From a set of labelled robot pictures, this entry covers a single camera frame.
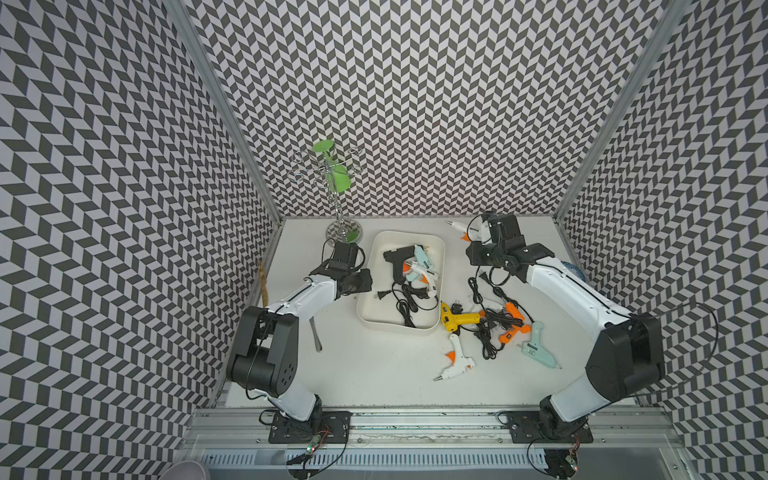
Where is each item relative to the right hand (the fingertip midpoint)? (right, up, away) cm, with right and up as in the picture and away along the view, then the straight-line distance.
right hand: (473, 254), depth 87 cm
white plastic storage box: (-29, -19, +5) cm, 35 cm away
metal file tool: (-46, -26, 0) cm, 52 cm away
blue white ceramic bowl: (+36, -6, +10) cm, 38 cm away
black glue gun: (-22, -1, +17) cm, 28 cm away
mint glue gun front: (+17, -27, -2) cm, 32 cm away
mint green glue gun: (-15, -2, +15) cm, 21 cm away
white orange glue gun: (-5, -30, -4) cm, 31 cm away
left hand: (-32, -9, +6) cm, 34 cm away
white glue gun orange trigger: (-13, -8, +10) cm, 18 cm away
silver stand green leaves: (-42, +26, +7) cm, 50 cm away
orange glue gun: (+14, -19, +4) cm, 24 cm away
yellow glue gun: (-6, -19, 0) cm, 20 cm away
